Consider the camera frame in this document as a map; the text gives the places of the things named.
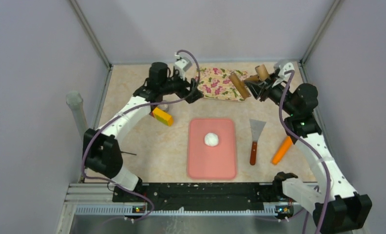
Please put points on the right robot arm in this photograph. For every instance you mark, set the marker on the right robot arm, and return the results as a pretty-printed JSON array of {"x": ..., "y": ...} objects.
[{"x": 337, "y": 207}]

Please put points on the grey cylinder post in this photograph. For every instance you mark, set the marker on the grey cylinder post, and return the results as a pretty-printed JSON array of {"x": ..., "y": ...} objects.
[{"x": 74, "y": 101}]

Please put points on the white dough ball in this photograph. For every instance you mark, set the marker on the white dough ball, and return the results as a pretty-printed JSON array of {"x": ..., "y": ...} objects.
[{"x": 211, "y": 139}]

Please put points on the pink plastic tray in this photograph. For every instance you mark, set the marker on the pink plastic tray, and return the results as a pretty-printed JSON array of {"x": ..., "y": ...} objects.
[{"x": 217, "y": 162}]

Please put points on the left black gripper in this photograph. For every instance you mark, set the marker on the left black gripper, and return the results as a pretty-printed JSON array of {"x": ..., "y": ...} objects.
[{"x": 191, "y": 95}]

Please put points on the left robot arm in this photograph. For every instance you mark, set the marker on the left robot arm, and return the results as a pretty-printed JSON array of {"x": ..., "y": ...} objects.
[{"x": 101, "y": 150}]

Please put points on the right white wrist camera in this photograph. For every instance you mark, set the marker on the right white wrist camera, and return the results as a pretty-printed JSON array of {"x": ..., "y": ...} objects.
[{"x": 284, "y": 69}]

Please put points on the yellow multicolour toy block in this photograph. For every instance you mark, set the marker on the yellow multicolour toy block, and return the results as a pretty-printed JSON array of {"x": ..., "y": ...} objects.
[{"x": 162, "y": 116}]

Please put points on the orange toy carrot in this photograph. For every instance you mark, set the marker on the orange toy carrot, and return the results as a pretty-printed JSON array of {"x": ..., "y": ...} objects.
[{"x": 282, "y": 150}]

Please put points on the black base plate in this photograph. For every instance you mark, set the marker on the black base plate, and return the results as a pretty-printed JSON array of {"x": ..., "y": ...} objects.
[{"x": 253, "y": 196}]

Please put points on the metal scraper wooden handle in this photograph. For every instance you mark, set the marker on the metal scraper wooden handle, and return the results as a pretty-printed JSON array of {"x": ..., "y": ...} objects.
[{"x": 257, "y": 127}]

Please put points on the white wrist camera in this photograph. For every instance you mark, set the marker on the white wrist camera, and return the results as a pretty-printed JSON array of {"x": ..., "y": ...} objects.
[
  {"x": 284, "y": 69},
  {"x": 182, "y": 64}
]

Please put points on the floral yellow tray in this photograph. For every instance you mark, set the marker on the floral yellow tray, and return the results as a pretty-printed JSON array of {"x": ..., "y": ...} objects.
[{"x": 215, "y": 83}]

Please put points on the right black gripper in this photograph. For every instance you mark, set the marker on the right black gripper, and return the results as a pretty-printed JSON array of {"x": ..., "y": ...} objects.
[{"x": 256, "y": 87}]

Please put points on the wooden rolling pin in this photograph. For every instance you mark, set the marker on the wooden rolling pin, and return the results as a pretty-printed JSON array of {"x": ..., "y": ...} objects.
[{"x": 240, "y": 85}]

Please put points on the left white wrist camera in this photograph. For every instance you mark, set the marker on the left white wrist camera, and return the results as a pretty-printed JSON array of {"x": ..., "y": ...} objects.
[{"x": 182, "y": 64}]

